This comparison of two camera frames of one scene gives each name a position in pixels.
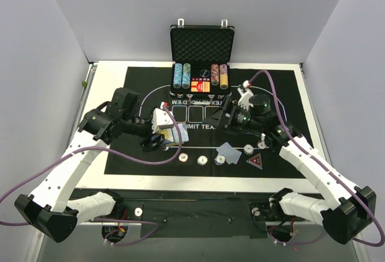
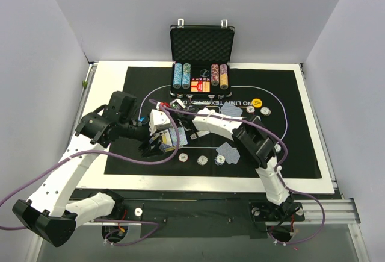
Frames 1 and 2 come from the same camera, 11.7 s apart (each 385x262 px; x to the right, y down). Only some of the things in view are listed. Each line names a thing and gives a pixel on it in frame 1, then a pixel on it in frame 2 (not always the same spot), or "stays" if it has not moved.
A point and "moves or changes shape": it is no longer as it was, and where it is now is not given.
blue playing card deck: (184, 133) moves or changes shape
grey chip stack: (202, 160) stays
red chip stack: (183, 157) stays
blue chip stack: (219, 160) stays
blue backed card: (228, 152) stays
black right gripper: (227, 115) to (183, 112)
